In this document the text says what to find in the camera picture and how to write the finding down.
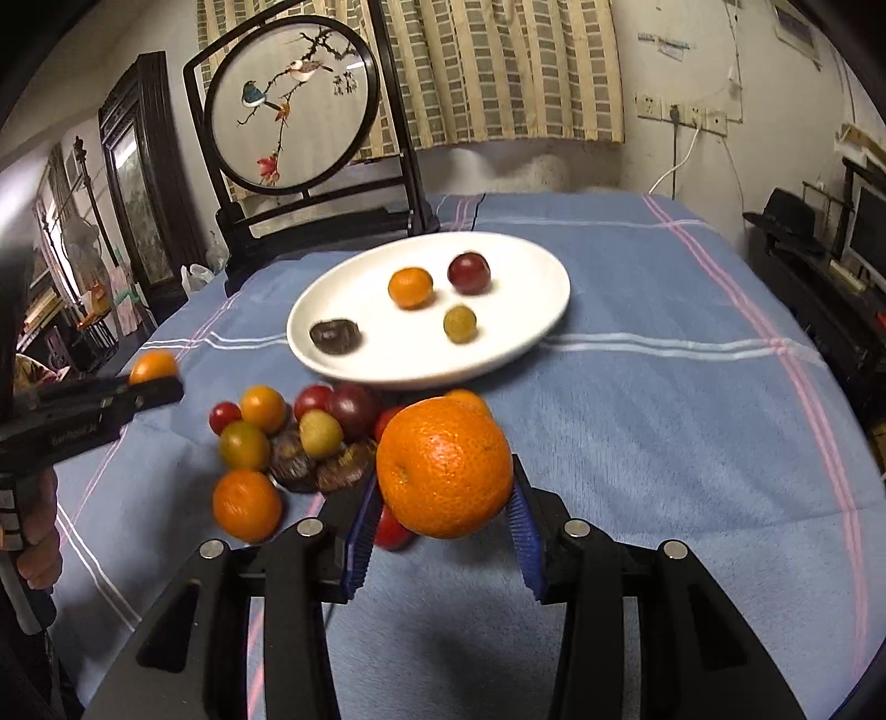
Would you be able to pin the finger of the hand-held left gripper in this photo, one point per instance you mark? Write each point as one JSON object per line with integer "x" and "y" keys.
{"x": 152, "y": 394}

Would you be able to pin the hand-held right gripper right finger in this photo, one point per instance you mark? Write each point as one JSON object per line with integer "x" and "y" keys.
{"x": 524, "y": 550}

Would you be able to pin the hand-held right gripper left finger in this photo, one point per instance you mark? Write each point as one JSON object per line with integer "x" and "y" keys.
{"x": 360, "y": 547}

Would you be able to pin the large orange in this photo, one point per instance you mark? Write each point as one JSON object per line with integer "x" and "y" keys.
{"x": 443, "y": 467}

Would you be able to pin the white oval plate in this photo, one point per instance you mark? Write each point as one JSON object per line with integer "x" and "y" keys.
{"x": 512, "y": 311}

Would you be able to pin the person's left hand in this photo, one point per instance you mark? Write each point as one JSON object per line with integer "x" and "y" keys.
{"x": 43, "y": 554}

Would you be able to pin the small red cherry tomato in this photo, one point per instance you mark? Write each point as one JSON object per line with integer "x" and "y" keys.
{"x": 224, "y": 415}

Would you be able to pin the dark brown chestnut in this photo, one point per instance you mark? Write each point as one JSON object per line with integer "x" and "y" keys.
{"x": 344, "y": 467}
{"x": 292, "y": 465}

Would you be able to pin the green-orange cherry tomato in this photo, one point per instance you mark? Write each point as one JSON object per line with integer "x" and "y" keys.
{"x": 243, "y": 445}

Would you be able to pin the orange mandarin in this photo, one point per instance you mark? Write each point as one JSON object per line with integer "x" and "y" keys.
{"x": 247, "y": 505}

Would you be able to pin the yellow-green cherry tomato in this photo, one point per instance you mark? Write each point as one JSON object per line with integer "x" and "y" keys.
{"x": 459, "y": 323}
{"x": 320, "y": 433}

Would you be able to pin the white plastic bag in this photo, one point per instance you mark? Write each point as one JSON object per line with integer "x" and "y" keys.
{"x": 196, "y": 278}

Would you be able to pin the dark red cherry tomato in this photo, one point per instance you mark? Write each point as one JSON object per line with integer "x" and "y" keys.
{"x": 468, "y": 272}
{"x": 354, "y": 410}

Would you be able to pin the dark brown date on plate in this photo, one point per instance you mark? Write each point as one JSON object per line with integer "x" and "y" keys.
{"x": 334, "y": 336}

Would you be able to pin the dark wooden framed mirror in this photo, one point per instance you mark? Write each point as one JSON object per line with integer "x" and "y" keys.
{"x": 142, "y": 194}

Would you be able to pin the blue plaid blanket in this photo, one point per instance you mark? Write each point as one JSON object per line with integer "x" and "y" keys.
{"x": 657, "y": 388}

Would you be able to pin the round embroidered bird screen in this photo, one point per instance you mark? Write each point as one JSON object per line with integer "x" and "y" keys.
{"x": 291, "y": 104}

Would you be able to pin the dark side desk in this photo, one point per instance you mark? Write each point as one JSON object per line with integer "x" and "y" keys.
{"x": 817, "y": 304}

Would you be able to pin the black hat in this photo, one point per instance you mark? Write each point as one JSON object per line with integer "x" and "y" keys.
{"x": 785, "y": 214}

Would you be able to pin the computer monitor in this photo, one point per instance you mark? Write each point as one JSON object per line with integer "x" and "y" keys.
{"x": 871, "y": 235}

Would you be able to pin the checked beige curtain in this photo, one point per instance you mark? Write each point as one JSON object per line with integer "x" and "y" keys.
{"x": 498, "y": 69}

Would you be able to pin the white wall socket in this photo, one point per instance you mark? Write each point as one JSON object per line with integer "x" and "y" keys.
{"x": 709, "y": 120}
{"x": 650, "y": 106}

